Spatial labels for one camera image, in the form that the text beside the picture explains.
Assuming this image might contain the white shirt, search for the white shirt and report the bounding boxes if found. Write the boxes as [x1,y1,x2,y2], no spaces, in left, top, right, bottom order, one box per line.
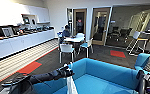
[66,62,79,94]

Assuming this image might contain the blue sofa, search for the blue sofa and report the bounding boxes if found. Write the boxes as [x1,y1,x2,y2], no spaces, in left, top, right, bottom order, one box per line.
[30,53,150,94]

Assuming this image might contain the white round cafe table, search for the white round cafe table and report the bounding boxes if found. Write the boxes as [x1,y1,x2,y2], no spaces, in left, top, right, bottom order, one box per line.
[64,35,86,44]

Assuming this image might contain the seated person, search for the seated person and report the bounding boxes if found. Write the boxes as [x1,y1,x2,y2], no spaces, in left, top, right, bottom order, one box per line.
[60,24,73,40]

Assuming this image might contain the wood framed glass door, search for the wood framed glass door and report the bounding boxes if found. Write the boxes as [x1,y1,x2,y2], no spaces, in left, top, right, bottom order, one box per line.
[89,7,112,46]
[72,8,88,37]

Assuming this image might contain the white lower kitchen cabinets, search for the white lower kitchen cabinets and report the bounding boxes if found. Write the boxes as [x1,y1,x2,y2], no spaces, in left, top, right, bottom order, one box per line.
[0,28,57,63]

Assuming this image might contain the white kitchen cabinets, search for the white kitchen cabinets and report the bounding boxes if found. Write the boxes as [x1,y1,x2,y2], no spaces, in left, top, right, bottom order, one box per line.
[0,28,57,63]
[0,3,52,28]

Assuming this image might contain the black office chair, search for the black office chair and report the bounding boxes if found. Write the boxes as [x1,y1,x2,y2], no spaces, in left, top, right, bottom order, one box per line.
[109,26,123,42]
[120,27,132,41]

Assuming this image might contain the black built-in microwave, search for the black built-in microwave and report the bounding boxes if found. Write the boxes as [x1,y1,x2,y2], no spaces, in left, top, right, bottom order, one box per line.
[22,15,33,26]

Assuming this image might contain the black framed counter screen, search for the black framed counter screen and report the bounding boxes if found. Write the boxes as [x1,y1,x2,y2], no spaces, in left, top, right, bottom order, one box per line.
[0,26,16,38]

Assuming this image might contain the white folding stand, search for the white folding stand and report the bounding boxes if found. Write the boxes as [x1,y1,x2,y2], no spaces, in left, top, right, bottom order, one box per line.
[125,30,150,56]

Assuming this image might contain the white upper kitchen cabinets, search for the white upper kitchen cabinets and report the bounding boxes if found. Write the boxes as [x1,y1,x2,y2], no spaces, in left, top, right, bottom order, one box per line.
[0,3,52,28]

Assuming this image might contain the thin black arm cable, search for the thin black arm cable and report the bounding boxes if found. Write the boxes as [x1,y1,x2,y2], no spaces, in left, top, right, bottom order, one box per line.
[9,74,35,94]

